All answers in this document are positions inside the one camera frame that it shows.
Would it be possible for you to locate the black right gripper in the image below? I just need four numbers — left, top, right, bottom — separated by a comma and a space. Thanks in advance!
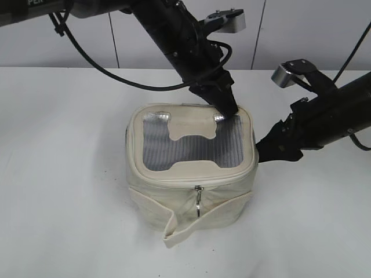
256, 98, 322, 163

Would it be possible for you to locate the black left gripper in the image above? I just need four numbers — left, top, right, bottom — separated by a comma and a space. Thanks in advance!
176, 43, 238, 118

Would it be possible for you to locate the cream white zippered bag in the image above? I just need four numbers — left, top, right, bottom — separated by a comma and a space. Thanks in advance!
125, 104, 259, 248

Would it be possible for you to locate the silver zipper pull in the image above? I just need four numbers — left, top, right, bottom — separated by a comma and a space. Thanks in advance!
195, 185, 203, 218

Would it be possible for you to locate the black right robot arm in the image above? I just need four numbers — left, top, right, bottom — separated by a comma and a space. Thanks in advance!
256, 74, 370, 163

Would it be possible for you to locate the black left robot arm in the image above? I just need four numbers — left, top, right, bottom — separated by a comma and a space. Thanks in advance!
1, 0, 244, 118

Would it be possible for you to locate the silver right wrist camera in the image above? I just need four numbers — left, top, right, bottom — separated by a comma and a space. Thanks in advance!
271, 58, 317, 92

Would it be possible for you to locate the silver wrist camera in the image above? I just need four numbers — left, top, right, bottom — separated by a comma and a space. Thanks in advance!
200, 9, 246, 35
271, 58, 317, 92

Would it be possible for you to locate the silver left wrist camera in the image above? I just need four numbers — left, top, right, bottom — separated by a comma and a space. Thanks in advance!
200, 9, 246, 35

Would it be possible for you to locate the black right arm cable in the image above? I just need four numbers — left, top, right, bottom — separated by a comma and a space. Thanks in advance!
332, 20, 371, 151

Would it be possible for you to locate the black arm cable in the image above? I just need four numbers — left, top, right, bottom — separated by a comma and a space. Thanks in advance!
332, 20, 371, 151
48, 11, 234, 90

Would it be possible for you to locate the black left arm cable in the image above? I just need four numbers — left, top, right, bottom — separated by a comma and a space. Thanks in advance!
48, 11, 234, 90

